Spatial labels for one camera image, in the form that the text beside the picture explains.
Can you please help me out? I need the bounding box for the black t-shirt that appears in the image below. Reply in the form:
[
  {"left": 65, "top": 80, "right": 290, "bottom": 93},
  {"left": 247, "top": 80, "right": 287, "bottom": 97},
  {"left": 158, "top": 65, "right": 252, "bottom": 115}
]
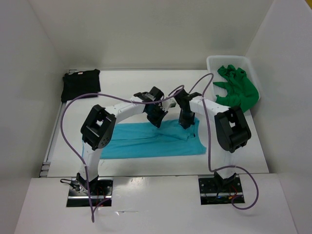
[{"left": 61, "top": 69, "right": 101, "bottom": 103}]

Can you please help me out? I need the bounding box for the green t-shirt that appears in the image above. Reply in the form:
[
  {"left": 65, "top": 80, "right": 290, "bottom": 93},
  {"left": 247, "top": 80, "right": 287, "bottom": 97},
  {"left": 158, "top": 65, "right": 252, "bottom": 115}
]
[{"left": 213, "top": 64, "right": 259, "bottom": 112}]

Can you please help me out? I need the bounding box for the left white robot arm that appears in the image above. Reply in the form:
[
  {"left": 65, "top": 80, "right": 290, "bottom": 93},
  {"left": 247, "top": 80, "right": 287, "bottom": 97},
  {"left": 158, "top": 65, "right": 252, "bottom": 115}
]
[{"left": 76, "top": 87, "right": 176, "bottom": 195}]

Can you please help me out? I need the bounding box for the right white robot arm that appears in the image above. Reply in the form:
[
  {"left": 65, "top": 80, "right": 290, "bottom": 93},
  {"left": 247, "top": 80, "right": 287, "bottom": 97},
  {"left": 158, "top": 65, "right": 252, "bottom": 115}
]
[{"left": 174, "top": 90, "right": 252, "bottom": 192}]

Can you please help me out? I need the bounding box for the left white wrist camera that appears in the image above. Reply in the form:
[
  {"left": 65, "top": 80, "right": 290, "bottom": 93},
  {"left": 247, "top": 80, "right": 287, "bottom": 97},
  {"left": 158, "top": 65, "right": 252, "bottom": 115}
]
[{"left": 161, "top": 98, "right": 176, "bottom": 111}]

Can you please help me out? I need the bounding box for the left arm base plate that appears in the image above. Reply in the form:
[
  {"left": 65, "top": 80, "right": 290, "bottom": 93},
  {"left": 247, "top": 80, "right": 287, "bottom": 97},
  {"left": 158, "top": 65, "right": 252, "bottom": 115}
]
[{"left": 60, "top": 177, "right": 113, "bottom": 208}]

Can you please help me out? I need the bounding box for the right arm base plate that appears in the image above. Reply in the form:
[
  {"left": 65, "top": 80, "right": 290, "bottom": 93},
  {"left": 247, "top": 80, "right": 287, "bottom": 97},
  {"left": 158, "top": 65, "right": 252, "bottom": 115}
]
[{"left": 198, "top": 175, "right": 245, "bottom": 205}]

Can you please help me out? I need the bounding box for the light blue t-shirt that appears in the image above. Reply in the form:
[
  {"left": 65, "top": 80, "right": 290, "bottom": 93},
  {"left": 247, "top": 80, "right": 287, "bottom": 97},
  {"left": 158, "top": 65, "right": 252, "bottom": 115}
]
[{"left": 96, "top": 118, "right": 206, "bottom": 159}]

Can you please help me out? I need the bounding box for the white plastic basket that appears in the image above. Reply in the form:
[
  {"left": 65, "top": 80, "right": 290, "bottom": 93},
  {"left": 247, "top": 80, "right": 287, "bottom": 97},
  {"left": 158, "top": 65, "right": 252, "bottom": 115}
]
[{"left": 206, "top": 55, "right": 261, "bottom": 99}]

